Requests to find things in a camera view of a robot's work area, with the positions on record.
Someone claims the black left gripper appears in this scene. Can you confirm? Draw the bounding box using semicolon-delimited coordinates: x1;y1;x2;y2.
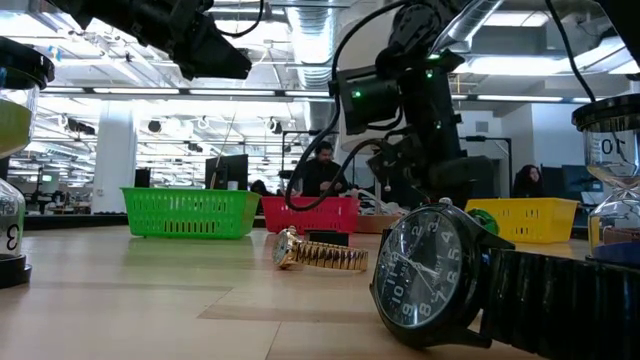
144;0;253;81

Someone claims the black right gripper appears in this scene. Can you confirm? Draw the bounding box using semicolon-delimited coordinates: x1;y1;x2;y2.
369;64;496;201

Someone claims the green wristwatch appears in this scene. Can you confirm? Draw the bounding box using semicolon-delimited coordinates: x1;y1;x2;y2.
468;208;501;236

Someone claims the black wristwatch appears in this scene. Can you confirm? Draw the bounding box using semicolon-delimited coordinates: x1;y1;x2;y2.
369;197;640;360

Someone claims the purple sand hourglass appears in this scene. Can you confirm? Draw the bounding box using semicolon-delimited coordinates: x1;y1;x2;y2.
571;93;640;267

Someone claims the red plastic basket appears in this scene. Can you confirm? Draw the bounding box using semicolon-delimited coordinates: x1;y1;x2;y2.
260;195;360;235

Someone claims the gold metal wristwatch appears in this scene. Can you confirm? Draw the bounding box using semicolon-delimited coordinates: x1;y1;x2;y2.
271;225;370;273

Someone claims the green sand hourglass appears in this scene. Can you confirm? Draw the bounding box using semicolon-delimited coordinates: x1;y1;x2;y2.
0;35;56;290

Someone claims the yellow plastic basket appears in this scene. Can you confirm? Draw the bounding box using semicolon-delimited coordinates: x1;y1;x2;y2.
464;197;581;245

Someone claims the black computer monitor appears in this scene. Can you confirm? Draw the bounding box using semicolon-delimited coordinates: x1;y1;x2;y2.
204;153;250;191

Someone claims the white shade table lamp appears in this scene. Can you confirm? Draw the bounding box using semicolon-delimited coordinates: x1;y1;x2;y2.
338;14;420;235

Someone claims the green plastic basket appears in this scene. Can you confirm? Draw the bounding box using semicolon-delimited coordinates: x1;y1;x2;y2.
120;186;262;240

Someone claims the white lamp cord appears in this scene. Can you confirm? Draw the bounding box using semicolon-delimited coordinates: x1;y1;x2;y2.
357;188;411;217

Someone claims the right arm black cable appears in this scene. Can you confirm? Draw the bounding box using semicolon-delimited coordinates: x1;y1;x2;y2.
284;0;401;212

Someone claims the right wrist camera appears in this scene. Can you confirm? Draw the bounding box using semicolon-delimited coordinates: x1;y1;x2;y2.
331;66;402;137

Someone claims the thin black hanging cable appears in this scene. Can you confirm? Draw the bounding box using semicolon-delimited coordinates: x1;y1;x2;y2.
543;0;597;102

